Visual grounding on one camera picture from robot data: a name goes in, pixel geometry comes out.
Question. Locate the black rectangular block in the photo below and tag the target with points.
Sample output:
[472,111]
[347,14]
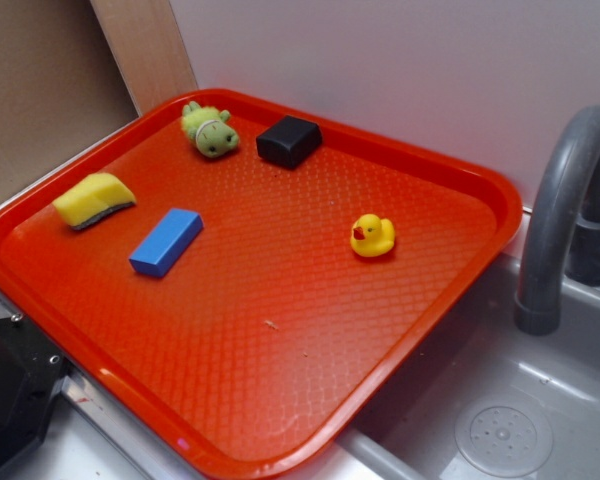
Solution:
[289,142]

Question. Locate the grey toy sink basin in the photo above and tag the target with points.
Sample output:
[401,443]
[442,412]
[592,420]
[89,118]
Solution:
[479,399]

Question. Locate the green plush toy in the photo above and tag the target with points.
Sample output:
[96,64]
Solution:
[207,129]

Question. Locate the red plastic tray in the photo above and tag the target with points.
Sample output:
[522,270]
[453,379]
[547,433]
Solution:
[269,333]

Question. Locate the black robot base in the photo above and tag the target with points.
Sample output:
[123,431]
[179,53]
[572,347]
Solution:
[32,371]

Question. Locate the yellow rubber duck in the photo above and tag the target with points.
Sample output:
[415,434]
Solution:
[372,236]

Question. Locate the grey toy faucet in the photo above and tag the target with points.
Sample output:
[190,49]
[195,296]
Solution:
[563,237]

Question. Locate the wooden board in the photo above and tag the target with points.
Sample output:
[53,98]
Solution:
[148,48]

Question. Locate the blue rectangular block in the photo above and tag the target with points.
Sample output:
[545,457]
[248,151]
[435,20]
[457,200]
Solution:
[163,246]

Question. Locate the yellow sponge with grey pad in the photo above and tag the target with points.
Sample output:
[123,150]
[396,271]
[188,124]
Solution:
[92,199]

